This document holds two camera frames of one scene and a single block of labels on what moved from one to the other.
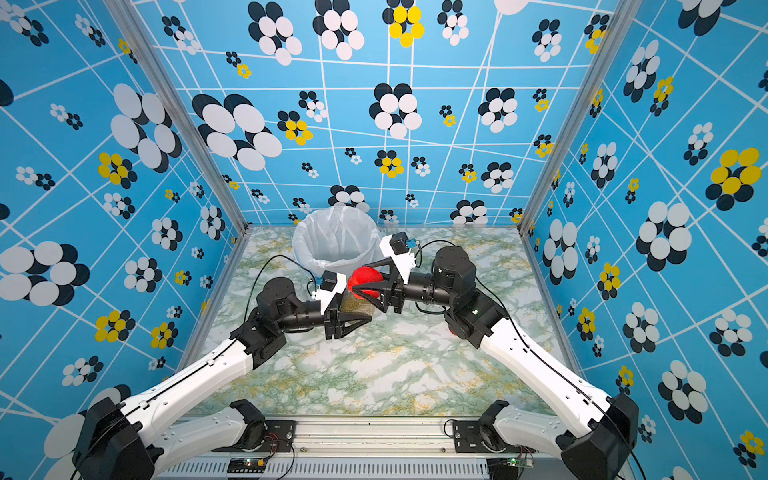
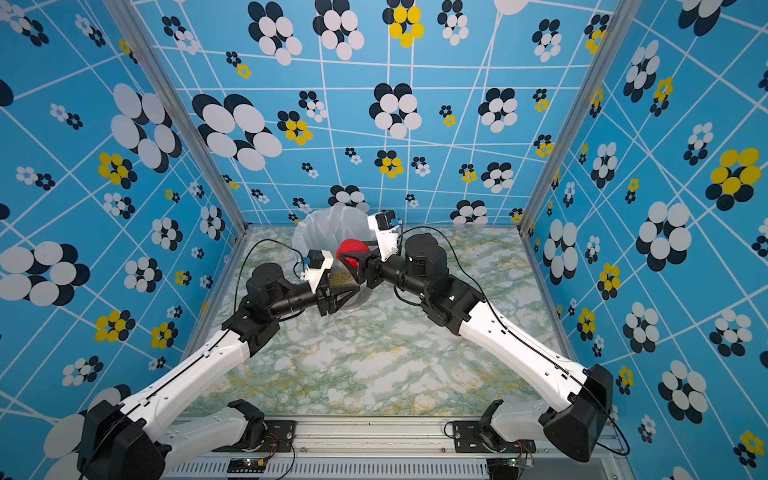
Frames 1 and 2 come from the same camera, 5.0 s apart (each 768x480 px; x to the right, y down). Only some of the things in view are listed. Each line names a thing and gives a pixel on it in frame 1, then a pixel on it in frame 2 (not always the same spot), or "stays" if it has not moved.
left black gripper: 336,322 -> 332,301
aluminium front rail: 364,450 stays
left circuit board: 246,465 stays
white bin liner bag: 338,239 stays
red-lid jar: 356,302 -> 340,276
